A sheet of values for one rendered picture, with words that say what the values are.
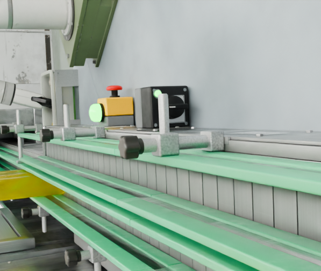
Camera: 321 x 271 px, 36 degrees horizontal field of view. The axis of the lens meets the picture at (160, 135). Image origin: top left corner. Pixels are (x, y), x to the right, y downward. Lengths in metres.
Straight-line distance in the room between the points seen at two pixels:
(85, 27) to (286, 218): 0.95
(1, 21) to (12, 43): 3.91
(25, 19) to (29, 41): 3.94
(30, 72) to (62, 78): 3.62
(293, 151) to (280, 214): 0.07
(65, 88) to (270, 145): 1.20
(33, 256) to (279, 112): 0.80
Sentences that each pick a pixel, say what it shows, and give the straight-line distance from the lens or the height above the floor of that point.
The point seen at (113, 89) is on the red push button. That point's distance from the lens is 1.22.
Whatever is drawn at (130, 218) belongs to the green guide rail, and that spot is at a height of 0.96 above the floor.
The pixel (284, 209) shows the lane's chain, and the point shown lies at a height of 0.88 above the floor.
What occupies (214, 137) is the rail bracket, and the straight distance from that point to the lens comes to 0.61.
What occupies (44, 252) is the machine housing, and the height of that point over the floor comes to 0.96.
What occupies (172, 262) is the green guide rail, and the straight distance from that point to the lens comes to 0.75.
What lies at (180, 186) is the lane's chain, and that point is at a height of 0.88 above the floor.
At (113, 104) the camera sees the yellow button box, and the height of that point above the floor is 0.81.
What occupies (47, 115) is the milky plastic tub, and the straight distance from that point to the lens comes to 1.83.
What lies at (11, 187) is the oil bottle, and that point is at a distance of 1.38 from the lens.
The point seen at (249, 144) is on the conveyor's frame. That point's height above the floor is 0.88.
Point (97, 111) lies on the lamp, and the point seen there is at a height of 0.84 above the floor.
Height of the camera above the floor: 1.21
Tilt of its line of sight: 25 degrees down
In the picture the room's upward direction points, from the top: 94 degrees counter-clockwise
